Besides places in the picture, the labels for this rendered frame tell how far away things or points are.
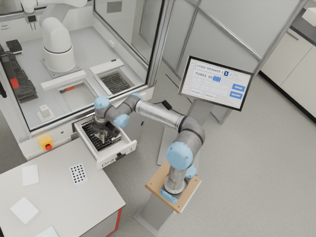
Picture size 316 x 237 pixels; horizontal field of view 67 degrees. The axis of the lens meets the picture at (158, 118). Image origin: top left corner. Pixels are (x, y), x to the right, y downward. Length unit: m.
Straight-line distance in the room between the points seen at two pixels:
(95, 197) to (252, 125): 2.38
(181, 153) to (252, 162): 2.10
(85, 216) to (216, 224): 1.39
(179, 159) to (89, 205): 0.75
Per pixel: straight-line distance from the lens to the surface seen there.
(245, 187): 2.83
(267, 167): 3.12
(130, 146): 1.57
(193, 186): 1.67
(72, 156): 1.71
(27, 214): 1.56
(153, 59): 1.66
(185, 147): 1.01
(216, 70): 1.90
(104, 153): 1.63
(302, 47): 3.79
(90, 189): 1.61
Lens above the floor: 2.26
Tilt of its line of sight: 51 degrees down
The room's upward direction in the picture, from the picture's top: 18 degrees clockwise
